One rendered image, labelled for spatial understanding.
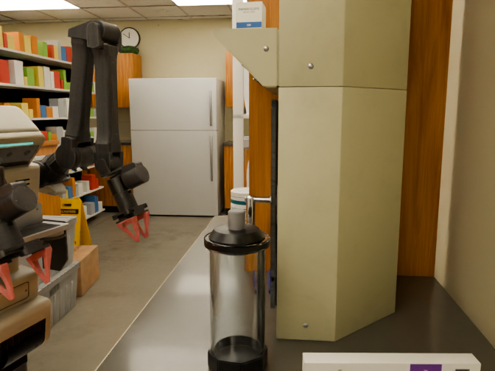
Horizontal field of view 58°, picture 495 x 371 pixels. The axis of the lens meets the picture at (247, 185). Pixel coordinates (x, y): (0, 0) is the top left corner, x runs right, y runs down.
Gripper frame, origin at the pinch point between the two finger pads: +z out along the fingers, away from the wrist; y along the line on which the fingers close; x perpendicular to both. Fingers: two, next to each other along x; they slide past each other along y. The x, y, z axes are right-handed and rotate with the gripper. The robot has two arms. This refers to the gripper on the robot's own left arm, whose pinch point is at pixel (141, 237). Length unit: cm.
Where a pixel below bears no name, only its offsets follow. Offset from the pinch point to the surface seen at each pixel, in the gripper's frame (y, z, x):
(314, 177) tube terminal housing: -34, 2, -66
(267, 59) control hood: -36, -20, -67
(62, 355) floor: 70, 44, 138
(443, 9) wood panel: 10, -21, -99
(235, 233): -49, 5, -55
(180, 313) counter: -32.0, 18.2, -26.2
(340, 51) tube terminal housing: -32, -16, -78
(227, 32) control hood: -37, -27, -63
